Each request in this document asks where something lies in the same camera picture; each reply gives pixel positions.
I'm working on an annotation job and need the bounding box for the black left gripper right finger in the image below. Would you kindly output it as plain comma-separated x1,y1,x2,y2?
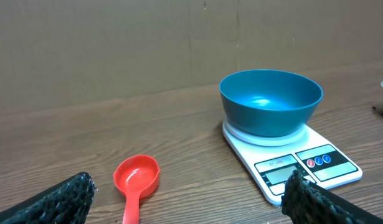
281,170,383,224

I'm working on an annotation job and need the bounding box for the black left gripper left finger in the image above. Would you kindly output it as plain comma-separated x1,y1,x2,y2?
0,172,95,223

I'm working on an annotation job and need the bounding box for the red plastic scoop blue handle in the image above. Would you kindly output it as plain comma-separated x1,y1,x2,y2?
113,154,161,224

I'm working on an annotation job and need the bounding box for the white digital kitchen scale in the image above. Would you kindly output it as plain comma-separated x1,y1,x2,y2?
222,119,362,207

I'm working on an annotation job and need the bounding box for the teal plastic bowl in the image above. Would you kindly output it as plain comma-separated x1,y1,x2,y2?
219,69,324,138

